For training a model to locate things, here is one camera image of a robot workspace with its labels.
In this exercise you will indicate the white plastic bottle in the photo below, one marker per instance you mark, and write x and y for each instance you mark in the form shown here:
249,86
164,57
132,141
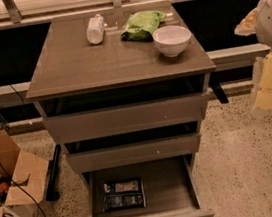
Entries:
95,30

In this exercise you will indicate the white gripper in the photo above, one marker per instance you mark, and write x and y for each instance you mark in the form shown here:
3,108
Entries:
259,21

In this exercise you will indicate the grey drawer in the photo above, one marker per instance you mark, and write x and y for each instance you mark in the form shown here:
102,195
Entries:
134,153
168,185
126,119

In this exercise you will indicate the cardboard box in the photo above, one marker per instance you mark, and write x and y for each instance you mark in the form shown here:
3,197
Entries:
26,175

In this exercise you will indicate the grey top drawer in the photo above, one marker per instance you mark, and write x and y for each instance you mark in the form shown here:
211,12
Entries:
126,119

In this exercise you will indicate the grey middle drawer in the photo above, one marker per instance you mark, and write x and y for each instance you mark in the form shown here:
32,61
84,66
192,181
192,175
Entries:
134,153

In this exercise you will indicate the green chip bag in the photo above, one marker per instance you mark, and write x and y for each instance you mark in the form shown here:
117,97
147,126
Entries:
141,25

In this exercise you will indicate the black stand foot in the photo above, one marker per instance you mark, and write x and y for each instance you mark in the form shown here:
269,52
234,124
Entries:
52,194

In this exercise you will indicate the grey drawer cabinet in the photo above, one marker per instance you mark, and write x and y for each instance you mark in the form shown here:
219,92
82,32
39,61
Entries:
75,77

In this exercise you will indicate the blue chip bag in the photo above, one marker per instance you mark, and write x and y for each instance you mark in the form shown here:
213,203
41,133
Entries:
124,194

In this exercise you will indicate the white bowl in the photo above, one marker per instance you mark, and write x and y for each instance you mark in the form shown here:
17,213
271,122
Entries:
171,40

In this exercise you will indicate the grey bottom drawer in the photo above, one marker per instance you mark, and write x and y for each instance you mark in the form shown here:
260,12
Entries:
168,185

